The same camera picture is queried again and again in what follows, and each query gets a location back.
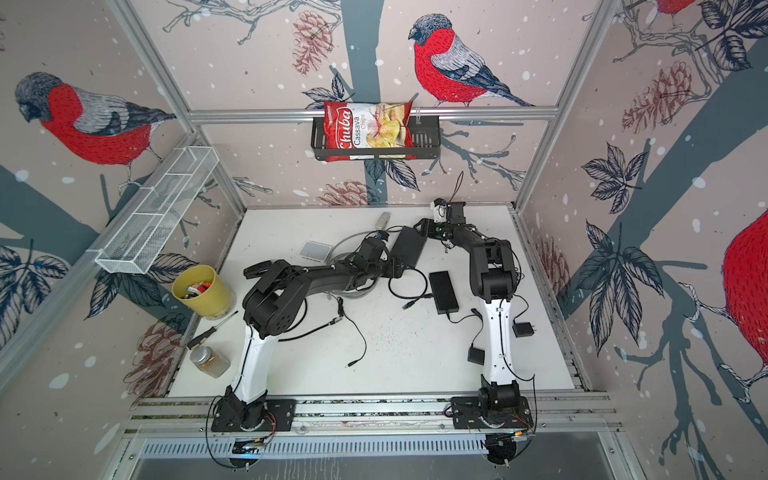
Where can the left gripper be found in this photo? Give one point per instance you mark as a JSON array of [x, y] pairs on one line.
[[394, 267]]

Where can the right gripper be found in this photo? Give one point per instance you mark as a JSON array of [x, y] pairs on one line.
[[426, 225]]

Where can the ribbed black network switch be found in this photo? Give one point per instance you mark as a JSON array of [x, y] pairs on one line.
[[443, 293]]

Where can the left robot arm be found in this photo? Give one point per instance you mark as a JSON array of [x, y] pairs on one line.
[[270, 308]]

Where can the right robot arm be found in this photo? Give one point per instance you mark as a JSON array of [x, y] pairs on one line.
[[493, 279]]

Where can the grey USB adapter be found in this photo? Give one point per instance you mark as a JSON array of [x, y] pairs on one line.
[[382, 222]]

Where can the left black power adapter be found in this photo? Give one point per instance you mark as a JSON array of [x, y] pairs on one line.
[[344, 318]]

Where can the black power adapter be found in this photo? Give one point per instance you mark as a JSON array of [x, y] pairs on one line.
[[475, 355], [344, 318]]

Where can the black stapler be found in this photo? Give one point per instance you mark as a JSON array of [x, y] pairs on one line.
[[260, 270]]

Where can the red chips bag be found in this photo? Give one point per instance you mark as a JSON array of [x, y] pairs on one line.
[[355, 126]]

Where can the right black power adapter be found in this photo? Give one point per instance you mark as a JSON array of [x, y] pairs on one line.
[[475, 355]]

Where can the yellow cup with markers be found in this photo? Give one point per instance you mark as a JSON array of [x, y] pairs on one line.
[[201, 289]]

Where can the glass jar with lid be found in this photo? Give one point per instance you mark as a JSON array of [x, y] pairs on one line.
[[208, 361]]

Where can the white small network switch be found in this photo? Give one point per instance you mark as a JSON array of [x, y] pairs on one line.
[[315, 251]]

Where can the black wire wall basket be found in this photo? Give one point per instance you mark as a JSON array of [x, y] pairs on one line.
[[425, 135]]

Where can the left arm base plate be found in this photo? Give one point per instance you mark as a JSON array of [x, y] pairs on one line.
[[232, 415]]

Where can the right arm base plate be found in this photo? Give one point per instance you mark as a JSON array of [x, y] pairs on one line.
[[469, 413]]

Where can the black handled screwdriver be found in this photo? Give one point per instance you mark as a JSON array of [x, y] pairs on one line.
[[201, 338]]

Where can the white mesh wall shelf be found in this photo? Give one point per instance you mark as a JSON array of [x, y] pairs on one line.
[[142, 236]]

